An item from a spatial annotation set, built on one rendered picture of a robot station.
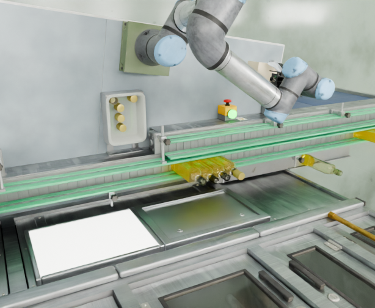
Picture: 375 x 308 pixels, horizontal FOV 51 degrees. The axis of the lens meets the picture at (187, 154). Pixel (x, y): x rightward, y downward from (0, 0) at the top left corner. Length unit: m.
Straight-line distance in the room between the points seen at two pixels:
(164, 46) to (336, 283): 1.01
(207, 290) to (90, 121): 0.89
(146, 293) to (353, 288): 0.65
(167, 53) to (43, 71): 0.52
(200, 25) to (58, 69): 0.76
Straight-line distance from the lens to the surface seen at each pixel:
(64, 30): 1.70
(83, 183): 1.70
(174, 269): 1.34
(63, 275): 1.34
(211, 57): 1.14
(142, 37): 1.66
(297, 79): 1.37
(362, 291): 1.40
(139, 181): 1.72
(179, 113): 1.91
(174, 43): 1.51
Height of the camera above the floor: 2.42
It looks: 57 degrees down
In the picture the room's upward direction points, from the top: 122 degrees clockwise
